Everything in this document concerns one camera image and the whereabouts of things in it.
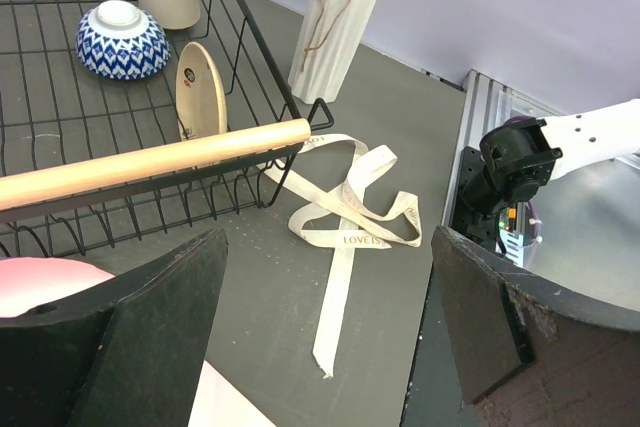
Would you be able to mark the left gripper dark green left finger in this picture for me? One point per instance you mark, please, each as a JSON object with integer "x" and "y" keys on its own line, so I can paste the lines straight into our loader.
{"x": 126, "y": 352}

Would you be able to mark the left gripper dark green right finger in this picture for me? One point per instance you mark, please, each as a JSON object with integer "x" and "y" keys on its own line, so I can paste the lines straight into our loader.
{"x": 529, "y": 352}

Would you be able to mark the purple pink wrapping paper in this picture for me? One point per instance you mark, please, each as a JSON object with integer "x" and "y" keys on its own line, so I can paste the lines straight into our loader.
{"x": 27, "y": 282}

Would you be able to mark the cream ribbon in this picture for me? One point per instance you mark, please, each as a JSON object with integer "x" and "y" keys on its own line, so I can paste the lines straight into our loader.
{"x": 339, "y": 220}

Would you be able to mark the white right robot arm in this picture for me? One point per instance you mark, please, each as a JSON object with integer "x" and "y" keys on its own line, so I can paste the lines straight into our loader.
{"x": 521, "y": 157}

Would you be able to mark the white ribbed vase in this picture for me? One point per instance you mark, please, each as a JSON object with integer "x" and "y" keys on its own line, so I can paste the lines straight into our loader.
{"x": 328, "y": 40}

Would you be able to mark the wooden spatula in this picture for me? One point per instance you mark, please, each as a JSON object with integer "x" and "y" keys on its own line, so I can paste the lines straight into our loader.
{"x": 200, "y": 94}

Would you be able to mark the blue white patterned bowl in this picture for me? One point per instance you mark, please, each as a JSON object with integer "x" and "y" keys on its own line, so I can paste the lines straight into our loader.
{"x": 118, "y": 40}

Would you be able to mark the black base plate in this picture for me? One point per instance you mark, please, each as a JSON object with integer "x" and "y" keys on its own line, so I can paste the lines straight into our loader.
{"x": 469, "y": 340}

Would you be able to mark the near wooden basket handle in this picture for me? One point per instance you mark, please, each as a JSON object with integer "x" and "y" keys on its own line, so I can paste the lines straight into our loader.
{"x": 56, "y": 182}

